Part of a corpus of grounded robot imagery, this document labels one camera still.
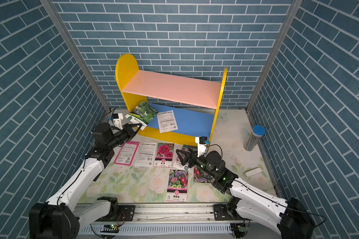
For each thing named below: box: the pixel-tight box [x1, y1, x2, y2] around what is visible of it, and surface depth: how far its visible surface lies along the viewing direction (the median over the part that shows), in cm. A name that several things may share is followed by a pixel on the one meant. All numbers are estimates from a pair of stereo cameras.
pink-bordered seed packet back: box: [113, 140, 140, 166], surface depth 96 cm
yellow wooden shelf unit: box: [115, 53, 228, 147], surface depth 80 cm
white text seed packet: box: [134, 141, 158, 168], surface depth 96 cm
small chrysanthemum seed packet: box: [193, 166, 211, 183], surface depth 88 cm
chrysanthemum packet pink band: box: [165, 169, 189, 203], surface depth 84 cm
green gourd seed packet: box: [125, 100, 159, 131], surface depth 82 cm
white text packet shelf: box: [156, 110, 179, 134], surface depth 96 cm
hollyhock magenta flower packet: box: [153, 142, 175, 168], surface depth 96 cm
